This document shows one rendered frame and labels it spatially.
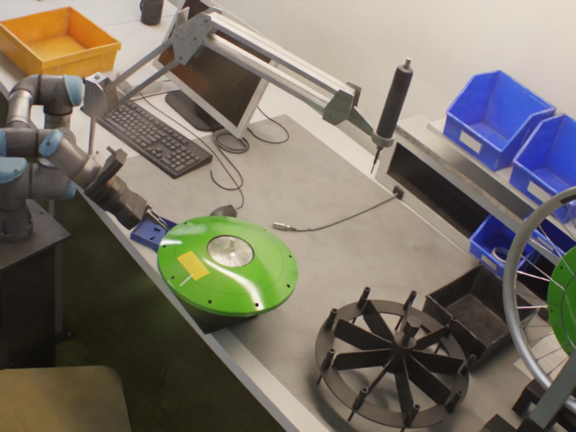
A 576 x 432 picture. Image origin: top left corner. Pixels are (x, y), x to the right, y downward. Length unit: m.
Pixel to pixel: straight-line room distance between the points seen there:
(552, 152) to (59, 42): 1.74
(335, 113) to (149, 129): 0.79
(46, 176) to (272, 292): 0.65
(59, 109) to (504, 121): 1.19
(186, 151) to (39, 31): 0.87
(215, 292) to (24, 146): 0.52
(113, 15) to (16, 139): 1.49
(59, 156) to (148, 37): 1.41
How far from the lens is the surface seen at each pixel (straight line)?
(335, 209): 2.17
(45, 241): 2.00
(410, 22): 2.34
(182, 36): 1.78
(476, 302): 2.04
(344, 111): 1.65
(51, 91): 1.82
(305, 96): 1.68
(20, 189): 1.91
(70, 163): 1.57
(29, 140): 1.65
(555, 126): 2.03
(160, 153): 2.21
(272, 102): 2.60
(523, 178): 1.93
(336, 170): 2.33
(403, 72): 1.59
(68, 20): 2.86
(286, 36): 2.75
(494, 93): 2.16
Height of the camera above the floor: 2.16
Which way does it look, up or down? 36 degrees down
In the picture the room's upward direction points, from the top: 16 degrees clockwise
